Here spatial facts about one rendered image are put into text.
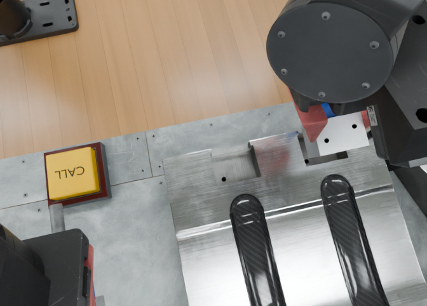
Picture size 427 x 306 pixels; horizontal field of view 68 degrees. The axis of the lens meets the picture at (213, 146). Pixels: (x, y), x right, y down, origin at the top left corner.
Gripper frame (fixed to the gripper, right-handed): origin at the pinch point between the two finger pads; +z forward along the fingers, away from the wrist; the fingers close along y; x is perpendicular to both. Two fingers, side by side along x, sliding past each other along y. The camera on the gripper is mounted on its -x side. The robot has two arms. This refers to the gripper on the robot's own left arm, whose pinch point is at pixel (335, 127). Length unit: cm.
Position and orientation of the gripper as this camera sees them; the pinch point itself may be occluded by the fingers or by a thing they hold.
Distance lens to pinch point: 35.4
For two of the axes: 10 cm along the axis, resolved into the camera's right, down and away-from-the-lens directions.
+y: 9.7, -2.2, -0.6
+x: -1.5, -8.1, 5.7
